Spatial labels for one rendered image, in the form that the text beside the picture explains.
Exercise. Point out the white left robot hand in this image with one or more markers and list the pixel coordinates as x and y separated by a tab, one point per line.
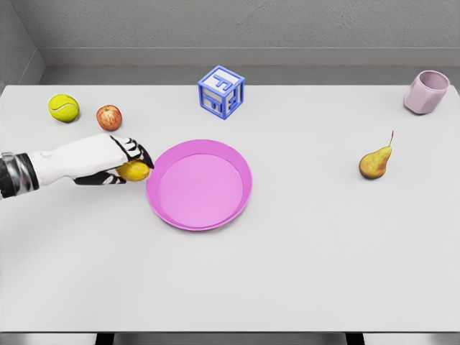
97	154

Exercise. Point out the yellow lemon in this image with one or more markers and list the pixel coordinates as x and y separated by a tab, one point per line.
134	171

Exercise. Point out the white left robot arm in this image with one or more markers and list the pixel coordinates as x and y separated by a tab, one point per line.
28	169

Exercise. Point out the pink round plate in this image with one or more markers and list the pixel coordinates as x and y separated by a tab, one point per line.
199	185

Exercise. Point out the red apple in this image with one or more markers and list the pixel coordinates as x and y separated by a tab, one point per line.
109	117

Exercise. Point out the yellow-green tennis ball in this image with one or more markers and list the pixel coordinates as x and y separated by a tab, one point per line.
64	108

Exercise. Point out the blue letter block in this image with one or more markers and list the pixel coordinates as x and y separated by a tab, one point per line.
221	91

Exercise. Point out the brown-yellow pear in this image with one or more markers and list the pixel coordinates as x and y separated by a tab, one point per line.
375	163

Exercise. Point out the pale pink cup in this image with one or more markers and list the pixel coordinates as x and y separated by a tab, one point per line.
426	92

